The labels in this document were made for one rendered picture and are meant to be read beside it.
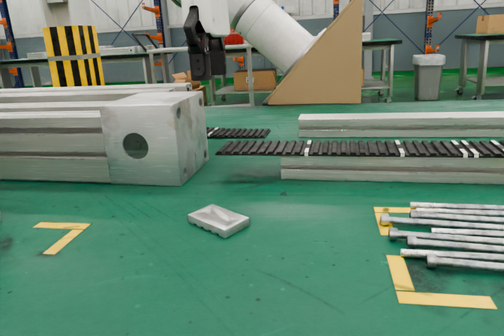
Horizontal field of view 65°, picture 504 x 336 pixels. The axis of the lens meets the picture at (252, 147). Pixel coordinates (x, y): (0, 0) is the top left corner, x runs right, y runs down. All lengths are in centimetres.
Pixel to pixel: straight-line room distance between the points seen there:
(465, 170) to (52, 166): 47
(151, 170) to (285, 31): 64
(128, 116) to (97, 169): 8
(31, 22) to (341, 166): 995
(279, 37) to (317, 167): 60
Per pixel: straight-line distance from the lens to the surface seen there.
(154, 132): 46
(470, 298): 29
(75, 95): 74
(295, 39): 102
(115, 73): 928
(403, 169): 46
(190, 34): 60
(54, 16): 405
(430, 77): 553
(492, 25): 578
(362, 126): 64
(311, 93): 93
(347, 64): 92
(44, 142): 54
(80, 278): 33
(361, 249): 32
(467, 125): 66
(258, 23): 103
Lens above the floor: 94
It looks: 16 degrees down
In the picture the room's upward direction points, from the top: 3 degrees counter-clockwise
